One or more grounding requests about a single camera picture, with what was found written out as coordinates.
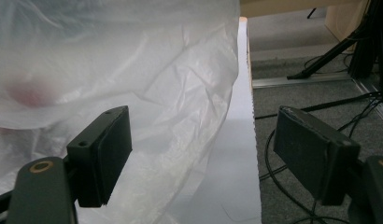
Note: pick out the red item inside bag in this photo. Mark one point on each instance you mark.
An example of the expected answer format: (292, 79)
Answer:
(29, 93)

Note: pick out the translucent white plastic bag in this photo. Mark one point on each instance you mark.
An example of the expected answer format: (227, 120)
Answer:
(118, 62)

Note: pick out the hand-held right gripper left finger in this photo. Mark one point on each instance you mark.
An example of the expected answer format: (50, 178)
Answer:
(99, 155)

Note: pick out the aluminium floor rail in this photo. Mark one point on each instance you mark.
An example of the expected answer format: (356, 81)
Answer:
(304, 80)

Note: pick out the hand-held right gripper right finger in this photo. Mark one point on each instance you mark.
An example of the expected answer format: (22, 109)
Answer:
(311, 155)

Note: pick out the black metal stand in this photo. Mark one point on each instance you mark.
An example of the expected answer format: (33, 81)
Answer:
(351, 46)

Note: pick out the light wooden furniture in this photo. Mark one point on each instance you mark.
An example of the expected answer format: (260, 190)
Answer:
(345, 21)

